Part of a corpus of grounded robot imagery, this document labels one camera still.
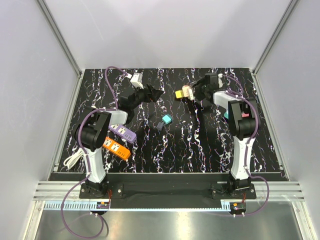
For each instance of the yellow plug adapter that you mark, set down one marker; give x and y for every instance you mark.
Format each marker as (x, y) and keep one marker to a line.
(179, 94)

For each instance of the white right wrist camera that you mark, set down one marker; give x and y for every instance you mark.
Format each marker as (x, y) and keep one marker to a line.
(220, 81)

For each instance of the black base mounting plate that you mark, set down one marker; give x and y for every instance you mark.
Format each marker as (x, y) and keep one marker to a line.
(217, 191)

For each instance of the dark purple plug adapter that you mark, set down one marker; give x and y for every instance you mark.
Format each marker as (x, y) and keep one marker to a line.
(160, 126)

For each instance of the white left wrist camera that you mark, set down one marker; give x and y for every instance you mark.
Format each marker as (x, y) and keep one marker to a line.
(136, 80)

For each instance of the teal triangular power strip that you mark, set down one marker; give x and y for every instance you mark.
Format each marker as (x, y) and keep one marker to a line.
(226, 115)

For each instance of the pink plug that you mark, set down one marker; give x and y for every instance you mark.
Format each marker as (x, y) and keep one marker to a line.
(245, 115)

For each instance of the purple power strip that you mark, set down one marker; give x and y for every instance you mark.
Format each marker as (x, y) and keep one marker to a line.
(123, 132)

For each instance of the white pink socket adapter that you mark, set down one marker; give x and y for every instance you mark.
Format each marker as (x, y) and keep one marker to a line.
(188, 92)

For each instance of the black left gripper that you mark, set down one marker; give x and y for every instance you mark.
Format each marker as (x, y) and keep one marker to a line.
(151, 94)

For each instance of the teal plug adapter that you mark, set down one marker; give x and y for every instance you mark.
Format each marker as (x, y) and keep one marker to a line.
(167, 119)

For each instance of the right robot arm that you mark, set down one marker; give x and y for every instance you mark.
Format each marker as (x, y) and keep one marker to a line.
(243, 122)

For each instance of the aluminium frame rail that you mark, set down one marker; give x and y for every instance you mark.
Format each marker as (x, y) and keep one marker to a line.
(58, 35)

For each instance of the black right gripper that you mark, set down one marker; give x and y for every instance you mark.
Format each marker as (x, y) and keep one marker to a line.
(197, 94)

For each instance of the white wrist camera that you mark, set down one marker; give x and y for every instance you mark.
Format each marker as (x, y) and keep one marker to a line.
(220, 81)
(136, 80)

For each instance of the orange power strip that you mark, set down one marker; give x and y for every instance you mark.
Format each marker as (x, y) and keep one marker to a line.
(117, 149)

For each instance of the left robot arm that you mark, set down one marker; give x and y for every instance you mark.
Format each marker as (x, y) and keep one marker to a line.
(93, 126)

